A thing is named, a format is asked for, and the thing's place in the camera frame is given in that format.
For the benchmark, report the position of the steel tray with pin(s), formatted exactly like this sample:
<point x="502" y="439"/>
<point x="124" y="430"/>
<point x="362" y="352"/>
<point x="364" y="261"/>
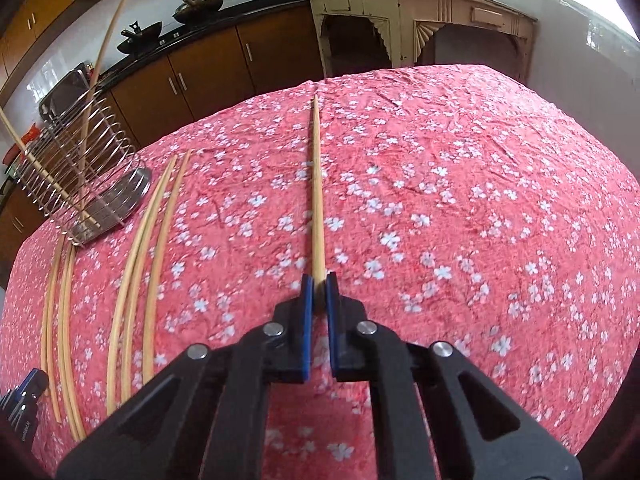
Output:
<point x="70" y="82"/>

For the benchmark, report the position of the red container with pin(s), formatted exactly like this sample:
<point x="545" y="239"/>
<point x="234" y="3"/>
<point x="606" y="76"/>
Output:
<point x="30" y="133"/>

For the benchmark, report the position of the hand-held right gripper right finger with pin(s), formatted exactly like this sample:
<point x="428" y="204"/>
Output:
<point x="332" y="310"/>

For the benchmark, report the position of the cream wooden side table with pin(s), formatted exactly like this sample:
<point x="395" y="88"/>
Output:
<point x="390" y="7"/>

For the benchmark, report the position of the brown kitchen base cabinet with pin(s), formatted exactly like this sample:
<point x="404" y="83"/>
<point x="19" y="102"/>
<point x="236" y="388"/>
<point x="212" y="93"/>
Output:
<point x="210" y="65"/>

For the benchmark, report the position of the black wok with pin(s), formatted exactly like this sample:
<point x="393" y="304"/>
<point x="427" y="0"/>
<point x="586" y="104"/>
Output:
<point x="142" y="37"/>

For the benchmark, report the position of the black kitchen countertop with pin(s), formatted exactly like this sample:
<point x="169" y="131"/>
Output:
<point x="250" y="10"/>

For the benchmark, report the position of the dark wok with lid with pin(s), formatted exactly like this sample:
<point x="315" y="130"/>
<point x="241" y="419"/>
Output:
<point x="197" y="5"/>

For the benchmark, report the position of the brown wall cabinet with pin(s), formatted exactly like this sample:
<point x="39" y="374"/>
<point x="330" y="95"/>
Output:
<point x="35" y="20"/>

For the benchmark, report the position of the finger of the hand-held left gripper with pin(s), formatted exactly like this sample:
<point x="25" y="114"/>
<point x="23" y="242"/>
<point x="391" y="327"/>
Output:
<point x="31" y="377"/>

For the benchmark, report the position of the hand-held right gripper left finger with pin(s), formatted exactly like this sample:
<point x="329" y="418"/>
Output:
<point x="306" y="310"/>

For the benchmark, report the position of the pink floral tablecloth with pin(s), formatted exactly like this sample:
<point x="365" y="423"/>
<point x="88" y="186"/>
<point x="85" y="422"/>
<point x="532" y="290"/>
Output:
<point x="450" y="210"/>

